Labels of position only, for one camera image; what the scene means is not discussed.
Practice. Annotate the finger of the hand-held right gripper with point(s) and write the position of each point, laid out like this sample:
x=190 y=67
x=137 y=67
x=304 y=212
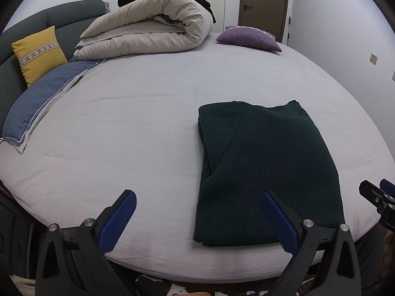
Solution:
x=388 y=185
x=370 y=191

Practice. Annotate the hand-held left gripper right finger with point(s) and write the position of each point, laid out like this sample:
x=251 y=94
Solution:
x=280 y=222

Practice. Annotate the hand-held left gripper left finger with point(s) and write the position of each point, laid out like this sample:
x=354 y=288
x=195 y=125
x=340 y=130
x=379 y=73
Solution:
x=118 y=219

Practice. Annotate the dark green towel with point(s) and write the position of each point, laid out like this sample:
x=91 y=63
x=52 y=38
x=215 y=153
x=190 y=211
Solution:
x=262 y=160

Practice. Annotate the person's grey trousers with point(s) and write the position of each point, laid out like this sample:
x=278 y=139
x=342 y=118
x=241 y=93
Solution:
x=370 y=252

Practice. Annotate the dark bedside cabinet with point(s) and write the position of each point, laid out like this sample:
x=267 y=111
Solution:
x=12 y=222

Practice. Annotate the bed with white sheet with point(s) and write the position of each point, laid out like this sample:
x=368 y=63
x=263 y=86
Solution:
x=139 y=114

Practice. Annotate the blue pillow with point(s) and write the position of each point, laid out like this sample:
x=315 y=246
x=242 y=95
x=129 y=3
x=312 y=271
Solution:
x=40 y=98

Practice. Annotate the yellow patterned cushion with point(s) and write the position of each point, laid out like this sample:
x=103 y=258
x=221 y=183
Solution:
x=37 y=55

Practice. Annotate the purple pillow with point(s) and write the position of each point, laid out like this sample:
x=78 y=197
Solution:
x=247 y=38

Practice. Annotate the beige rolled duvet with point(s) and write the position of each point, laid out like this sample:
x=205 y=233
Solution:
x=148 y=27

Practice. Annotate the grey padded headboard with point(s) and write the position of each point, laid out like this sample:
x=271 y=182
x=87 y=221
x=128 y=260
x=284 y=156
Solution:
x=61 y=15

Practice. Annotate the brown door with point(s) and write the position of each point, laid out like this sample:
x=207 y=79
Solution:
x=265 y=0

